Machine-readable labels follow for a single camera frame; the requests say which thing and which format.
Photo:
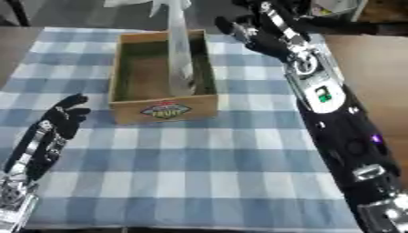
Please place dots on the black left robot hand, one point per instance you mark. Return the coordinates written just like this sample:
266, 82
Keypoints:
62, 121

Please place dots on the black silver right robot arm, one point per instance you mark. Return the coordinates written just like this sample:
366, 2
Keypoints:
345, 136

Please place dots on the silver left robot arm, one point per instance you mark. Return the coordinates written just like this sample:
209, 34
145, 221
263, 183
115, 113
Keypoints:
16, 200

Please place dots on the white bag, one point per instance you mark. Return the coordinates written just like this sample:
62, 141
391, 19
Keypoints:
335, 6

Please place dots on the tan cardboard box green inside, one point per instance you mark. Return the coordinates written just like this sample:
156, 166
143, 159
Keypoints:
159, 112

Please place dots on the black metal pole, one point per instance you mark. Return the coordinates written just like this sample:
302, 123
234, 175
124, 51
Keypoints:
19, 12

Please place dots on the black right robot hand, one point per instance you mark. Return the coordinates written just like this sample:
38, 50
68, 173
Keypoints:
268, 42

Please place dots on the clear plastic bottle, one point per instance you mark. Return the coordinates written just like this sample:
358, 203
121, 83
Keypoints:
180, 51

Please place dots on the white chair base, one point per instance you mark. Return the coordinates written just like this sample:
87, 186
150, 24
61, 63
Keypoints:
127, 3

